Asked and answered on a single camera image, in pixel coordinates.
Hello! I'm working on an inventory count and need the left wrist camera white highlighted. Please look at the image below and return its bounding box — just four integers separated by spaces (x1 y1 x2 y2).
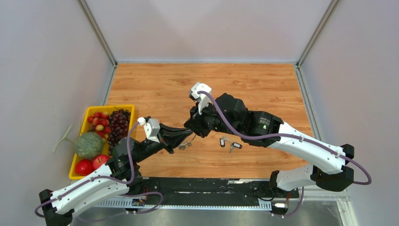
137 116 160 143

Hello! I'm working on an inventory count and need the small red fruits pile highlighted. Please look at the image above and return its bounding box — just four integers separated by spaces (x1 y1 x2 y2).
86 111 111 138

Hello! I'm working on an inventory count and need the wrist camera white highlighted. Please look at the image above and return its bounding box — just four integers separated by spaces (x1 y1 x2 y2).
188 82 212 115
137 116 160 143

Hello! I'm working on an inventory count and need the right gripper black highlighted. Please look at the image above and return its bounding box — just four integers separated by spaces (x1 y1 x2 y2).
184 99 241 138

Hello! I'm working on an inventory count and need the green plant stem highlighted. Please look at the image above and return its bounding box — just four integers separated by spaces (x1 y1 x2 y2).
53 123 76 153

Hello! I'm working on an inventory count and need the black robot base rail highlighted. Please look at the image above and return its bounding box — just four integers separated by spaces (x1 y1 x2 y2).
78 169 300 216

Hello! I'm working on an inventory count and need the metal keyring with keys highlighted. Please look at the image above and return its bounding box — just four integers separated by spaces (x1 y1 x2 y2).
178 134 197 150

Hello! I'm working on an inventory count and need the red tomato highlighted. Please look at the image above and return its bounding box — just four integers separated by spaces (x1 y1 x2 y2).
74 159 94 176

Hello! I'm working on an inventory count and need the key with black tag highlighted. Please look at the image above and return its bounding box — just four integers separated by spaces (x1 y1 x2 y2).
220 136 232 147
229 142 242 153

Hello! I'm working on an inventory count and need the green netted melon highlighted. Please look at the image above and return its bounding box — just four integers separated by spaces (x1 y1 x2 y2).
74 132 104 160

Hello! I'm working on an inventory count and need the red apple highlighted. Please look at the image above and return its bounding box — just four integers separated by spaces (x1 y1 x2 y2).
92 154 110 170

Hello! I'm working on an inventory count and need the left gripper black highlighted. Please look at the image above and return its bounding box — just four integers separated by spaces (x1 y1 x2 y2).
134 122 192 162

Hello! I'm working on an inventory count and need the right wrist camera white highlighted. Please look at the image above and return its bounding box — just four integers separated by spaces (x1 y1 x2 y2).
188 82 212 115

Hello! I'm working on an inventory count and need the dark purple grape bunch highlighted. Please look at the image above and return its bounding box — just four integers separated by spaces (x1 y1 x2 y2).
107 109 131 156

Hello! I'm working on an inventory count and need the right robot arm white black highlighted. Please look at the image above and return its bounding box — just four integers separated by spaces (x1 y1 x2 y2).
184 92 354 197

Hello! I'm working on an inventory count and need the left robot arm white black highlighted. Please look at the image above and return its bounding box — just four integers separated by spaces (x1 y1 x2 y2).
34 122 193 226

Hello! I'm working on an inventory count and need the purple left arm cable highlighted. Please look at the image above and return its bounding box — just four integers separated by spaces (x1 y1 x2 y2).
34 121 141 218

